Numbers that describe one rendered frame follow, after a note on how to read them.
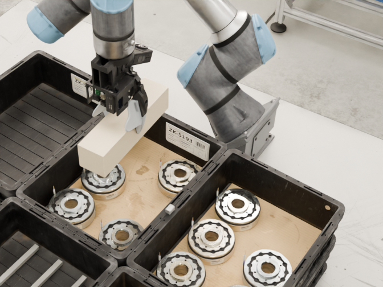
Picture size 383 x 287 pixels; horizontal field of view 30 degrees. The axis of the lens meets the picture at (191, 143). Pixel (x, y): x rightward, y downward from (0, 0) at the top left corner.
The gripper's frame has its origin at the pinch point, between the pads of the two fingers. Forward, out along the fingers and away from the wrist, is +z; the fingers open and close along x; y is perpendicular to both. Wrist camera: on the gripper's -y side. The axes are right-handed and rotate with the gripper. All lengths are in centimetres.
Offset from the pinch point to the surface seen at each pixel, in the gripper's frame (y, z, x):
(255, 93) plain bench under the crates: -63, 39, 3
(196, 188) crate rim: -3.9, 16.0, 15.3
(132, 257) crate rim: 18.4, 15.9, 13.4
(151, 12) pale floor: -164, 110, -99
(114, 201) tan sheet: 2.0, 26.0, -2.8
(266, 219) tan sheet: -11.9, 26.1, 29.5
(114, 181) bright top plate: -1.0, 22.8, -4.6
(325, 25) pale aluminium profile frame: -185, 98, -15
